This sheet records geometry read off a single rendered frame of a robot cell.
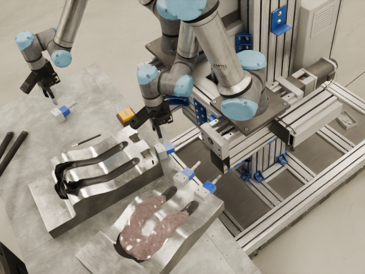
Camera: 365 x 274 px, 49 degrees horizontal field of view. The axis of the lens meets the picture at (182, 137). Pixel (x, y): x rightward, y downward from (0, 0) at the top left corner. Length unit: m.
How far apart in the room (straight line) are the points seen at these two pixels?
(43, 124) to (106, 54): 1.73
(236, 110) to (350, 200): 1.42
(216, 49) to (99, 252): 0.78
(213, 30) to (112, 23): 2.94
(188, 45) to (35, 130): 0.98
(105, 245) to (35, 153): 0.68
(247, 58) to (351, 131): 1.35
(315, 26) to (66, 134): 1.21
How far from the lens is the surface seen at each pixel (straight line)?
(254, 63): 1.39
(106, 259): 1.44
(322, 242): 2.44
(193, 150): 2.49
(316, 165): 2.44
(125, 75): 3.42
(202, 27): 1.16
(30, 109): 2.19
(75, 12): 1.60
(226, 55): 1.22
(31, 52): 1.78
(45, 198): 1.72
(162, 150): 1.70
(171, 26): 1.76
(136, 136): 1.76
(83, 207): 1.60
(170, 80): 1.38
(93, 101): 2.08
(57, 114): 2.01
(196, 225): 1.48
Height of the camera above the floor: 2.18
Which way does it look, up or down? 50 degrees down
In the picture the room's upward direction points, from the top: 11 degrees counter-clockwise
